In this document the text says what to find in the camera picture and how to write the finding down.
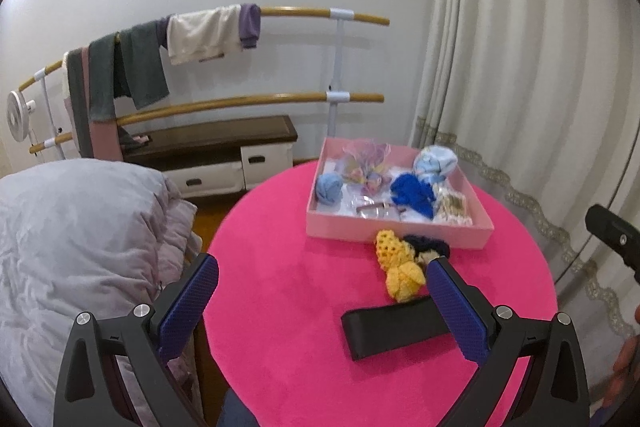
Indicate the white hanging cloth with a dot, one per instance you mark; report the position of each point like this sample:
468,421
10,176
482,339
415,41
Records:
66,82

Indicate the cream garment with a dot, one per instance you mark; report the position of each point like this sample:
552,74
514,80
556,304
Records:
200,34

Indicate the beige lace hair accessory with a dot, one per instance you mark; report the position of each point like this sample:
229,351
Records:
452,207

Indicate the person's leg in jeans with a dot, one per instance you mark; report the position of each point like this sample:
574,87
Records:
235,412

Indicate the cartoon print white cloth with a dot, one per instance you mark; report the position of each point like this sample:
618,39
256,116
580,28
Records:
435,162

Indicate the pink hanging cloth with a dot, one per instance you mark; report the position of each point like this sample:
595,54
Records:
107,142

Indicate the cream pleated curtain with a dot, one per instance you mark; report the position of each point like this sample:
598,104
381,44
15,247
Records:
525,57

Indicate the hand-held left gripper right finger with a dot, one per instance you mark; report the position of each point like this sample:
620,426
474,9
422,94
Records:
455,307

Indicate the pink organza scrunchie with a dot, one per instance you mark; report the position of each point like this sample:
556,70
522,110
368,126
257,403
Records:
362,152

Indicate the short dark grey towel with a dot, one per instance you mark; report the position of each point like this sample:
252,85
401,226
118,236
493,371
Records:
102,82

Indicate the white standing fan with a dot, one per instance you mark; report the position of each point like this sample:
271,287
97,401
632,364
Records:
15,114

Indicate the grey hanging cloth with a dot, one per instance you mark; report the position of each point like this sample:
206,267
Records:
77,107

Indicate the small pink item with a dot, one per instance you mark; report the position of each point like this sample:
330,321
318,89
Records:
142,139

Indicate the pink quilted blanket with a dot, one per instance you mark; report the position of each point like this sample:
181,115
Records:
177,227

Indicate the royal blue scrunchie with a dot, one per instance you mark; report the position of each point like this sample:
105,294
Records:
410,192

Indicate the grey duvet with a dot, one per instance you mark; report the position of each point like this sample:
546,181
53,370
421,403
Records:
75,257

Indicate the brown hair clip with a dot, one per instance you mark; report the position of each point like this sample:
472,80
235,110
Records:
372,207

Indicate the black elastic headband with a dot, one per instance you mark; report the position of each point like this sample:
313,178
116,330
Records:
390,329

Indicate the pink cardboard box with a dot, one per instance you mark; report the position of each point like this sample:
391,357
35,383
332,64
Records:
390,234

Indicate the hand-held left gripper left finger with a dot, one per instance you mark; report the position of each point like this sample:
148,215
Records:
187,302

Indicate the pink tablecloth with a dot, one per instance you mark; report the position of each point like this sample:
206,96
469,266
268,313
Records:
280,307

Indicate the wooden ballet barre rack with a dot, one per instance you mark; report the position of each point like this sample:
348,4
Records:
300,12

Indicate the multicolour organza scrunchie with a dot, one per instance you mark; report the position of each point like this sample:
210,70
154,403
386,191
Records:
372,179

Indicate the light blue scrunchie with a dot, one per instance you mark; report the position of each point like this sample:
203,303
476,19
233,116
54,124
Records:
329,188

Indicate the long dark grey towel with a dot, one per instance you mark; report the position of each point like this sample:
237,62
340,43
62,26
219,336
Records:
145,67

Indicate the person's right hand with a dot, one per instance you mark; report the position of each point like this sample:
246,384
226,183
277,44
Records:
625,357

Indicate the yellow knit scrunchie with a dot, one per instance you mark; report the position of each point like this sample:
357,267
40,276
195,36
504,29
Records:
405,282

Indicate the purple garment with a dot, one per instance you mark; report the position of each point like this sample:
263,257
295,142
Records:
250,24

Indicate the black scrunchie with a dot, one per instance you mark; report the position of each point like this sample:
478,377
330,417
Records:
430,247

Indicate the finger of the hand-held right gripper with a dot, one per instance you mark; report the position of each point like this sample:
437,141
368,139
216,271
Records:
617,237

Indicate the brown and white bench cabinet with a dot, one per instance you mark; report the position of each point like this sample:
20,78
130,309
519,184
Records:
215,134

